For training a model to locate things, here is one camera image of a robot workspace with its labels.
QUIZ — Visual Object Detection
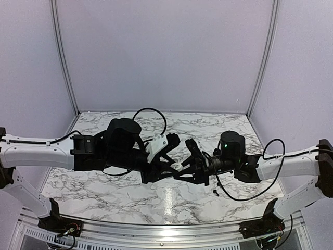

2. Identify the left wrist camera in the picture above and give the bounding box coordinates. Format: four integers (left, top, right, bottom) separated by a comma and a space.
145, 133, 180, 163

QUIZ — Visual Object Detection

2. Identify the aluminium front frame rail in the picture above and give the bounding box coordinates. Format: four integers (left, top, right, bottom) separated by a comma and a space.
15, 213, 306, 250

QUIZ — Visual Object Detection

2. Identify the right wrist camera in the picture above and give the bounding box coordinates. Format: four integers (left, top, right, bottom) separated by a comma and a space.
185, 139, 204, 159

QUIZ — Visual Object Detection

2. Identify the right aluminium corner post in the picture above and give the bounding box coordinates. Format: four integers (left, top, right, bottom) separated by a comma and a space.
246, 0, 280, 119

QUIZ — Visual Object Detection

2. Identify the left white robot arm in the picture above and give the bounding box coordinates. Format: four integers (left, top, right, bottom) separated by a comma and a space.
1, 118, 182, 232

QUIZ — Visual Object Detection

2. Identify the aluminium corner post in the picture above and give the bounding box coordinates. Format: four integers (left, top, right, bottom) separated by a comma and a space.
246, 0, 280, 119
49, 0, 80, 116

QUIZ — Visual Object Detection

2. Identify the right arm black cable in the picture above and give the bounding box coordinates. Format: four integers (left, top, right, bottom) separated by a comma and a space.
202, 139, 321, 201

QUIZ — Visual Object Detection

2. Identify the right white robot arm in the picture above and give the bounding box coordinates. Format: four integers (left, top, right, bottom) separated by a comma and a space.
174, 131, 332, 233

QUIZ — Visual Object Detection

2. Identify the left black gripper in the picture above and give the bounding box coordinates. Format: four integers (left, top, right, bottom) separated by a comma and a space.
107, 148, 179, 184

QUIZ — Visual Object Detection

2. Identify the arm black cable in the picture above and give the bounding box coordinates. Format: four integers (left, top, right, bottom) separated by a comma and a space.
0, 108, 167, 176
202, 139, 321, 201

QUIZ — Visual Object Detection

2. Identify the left aluminium corner post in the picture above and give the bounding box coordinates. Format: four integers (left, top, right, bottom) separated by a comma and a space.
49, 0, 80, 116

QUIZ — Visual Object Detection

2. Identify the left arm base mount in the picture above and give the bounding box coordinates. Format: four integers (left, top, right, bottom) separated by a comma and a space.
38, 198, 83, 237

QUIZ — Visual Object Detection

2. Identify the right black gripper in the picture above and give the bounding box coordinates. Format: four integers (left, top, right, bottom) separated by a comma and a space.
173, 155, 238, 187

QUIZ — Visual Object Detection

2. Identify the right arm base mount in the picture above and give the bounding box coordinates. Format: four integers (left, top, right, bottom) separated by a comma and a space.
239, 198, 285, 239

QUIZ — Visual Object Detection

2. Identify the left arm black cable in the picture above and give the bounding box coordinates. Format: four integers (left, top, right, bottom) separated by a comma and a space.
0, 108, 167, 176

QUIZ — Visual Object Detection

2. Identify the white earbud charging case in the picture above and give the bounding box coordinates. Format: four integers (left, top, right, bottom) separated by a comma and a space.
170, 159, 183, 172

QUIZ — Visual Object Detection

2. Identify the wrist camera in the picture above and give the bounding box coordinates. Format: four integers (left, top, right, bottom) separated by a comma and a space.
185, 139, 204, 159
145, 133, 180, 163

